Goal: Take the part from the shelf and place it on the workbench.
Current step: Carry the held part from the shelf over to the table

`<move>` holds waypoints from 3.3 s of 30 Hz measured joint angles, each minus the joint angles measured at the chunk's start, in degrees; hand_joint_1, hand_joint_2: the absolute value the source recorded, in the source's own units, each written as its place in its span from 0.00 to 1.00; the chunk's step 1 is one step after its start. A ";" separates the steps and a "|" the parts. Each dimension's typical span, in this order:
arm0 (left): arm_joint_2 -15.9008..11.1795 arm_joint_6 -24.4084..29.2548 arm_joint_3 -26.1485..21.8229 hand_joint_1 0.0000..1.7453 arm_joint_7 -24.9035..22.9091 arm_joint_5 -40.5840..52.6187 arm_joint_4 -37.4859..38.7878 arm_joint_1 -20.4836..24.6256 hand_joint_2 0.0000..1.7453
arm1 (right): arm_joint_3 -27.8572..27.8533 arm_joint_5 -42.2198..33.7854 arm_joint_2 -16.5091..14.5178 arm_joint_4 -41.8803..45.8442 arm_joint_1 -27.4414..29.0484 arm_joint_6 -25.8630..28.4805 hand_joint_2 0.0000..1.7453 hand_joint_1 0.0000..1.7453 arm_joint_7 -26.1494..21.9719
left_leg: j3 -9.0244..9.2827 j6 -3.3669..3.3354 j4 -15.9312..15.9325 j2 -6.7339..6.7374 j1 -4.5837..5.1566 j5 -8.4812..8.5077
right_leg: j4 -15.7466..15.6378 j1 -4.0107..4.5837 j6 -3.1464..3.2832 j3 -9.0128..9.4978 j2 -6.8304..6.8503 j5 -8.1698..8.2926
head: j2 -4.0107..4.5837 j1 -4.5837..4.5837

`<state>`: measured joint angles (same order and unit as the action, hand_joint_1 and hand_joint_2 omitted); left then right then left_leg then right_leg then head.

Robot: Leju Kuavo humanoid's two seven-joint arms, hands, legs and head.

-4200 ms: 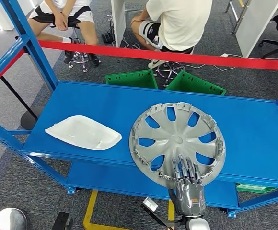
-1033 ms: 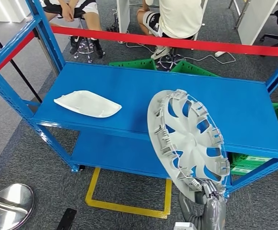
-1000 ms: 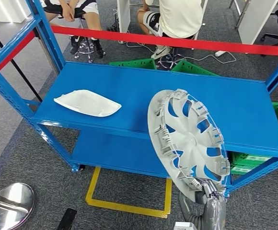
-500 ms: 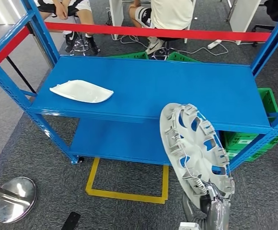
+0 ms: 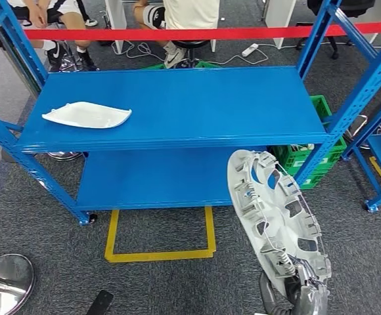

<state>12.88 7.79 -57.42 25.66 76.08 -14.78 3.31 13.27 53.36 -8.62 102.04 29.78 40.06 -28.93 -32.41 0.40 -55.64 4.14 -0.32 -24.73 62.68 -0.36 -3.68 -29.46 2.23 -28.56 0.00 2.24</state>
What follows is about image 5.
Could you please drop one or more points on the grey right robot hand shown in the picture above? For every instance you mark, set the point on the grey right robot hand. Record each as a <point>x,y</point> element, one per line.
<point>312,295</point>

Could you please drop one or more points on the grey plastic wheel cover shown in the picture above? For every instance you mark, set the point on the grey plastic wheel cover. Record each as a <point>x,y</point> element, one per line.
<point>259,204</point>

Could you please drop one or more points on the grey ribbed right robot arm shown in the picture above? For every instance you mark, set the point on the grey ribbed right robot arm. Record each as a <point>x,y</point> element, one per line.
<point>267,295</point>

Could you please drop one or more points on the green plastic crate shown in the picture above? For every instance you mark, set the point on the green plastic crate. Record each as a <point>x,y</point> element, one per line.
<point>154,67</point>
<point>315,178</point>
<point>289,158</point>
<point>210,65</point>

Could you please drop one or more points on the white power strip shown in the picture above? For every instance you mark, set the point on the white power strip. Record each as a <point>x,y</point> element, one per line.
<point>249,50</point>

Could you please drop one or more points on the black office chair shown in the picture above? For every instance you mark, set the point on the black office chair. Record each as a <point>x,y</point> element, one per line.
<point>341,6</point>

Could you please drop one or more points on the red barrier belt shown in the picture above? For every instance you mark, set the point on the red barrier belt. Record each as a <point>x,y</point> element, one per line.
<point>210,31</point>

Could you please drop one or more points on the chrome swivel stool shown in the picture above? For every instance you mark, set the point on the chrome swivel stool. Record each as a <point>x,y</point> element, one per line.
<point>66,63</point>
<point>192,44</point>

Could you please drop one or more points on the person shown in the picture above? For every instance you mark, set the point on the person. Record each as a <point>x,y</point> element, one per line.
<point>190,13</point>
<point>73,26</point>

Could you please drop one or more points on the white curved plastic panel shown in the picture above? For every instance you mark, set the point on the white curved plastic panel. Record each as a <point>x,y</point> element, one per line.
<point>85,115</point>

